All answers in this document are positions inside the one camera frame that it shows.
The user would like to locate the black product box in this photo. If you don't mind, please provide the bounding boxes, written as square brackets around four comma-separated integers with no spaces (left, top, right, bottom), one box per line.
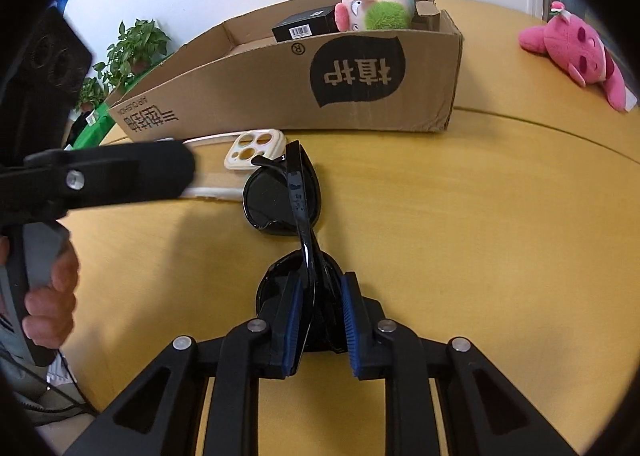
[271,5,346,43]

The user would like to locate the black sunglasses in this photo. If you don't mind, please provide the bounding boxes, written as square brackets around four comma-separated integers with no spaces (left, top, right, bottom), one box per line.
[242,140,351,354]

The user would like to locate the potted green plant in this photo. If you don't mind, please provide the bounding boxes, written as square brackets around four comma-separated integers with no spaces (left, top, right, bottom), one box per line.
[75,77,109,112]
[92,20,172,92]

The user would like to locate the person's left hand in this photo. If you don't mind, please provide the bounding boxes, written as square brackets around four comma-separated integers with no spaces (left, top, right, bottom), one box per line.
[23,247,81,350]

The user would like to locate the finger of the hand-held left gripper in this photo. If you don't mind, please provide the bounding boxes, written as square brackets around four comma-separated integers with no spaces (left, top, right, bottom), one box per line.
[22,140,197,212]

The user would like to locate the pink plush toy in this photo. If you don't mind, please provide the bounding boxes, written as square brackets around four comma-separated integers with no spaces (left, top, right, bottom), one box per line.
[517,1,638,113]

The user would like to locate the cream phone case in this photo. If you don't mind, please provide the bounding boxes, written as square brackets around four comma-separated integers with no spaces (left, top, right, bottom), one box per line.
[160,128,287,202]

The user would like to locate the yellow wooden desktop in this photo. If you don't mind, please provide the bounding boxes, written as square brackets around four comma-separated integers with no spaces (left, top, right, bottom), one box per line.
[57,0,640,456]

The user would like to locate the person's light clothing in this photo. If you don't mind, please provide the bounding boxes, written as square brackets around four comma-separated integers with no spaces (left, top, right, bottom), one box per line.
[0,306,96,432]

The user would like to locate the brown cardboard box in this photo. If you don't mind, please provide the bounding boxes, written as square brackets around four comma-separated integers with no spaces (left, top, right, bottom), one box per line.
[105,0,465,143]

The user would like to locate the green bag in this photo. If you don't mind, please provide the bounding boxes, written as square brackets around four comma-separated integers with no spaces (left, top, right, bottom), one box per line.
[65,101,117,149]

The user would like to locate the pig plush toy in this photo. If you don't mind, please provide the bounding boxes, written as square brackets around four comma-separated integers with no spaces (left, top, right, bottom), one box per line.
[334,0,417,33]

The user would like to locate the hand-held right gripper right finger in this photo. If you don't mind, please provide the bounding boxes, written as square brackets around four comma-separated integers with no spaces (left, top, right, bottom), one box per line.
[341,272,581,456]

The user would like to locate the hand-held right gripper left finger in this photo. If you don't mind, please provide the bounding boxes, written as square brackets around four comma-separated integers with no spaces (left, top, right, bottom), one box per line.
[65,276,306,456]

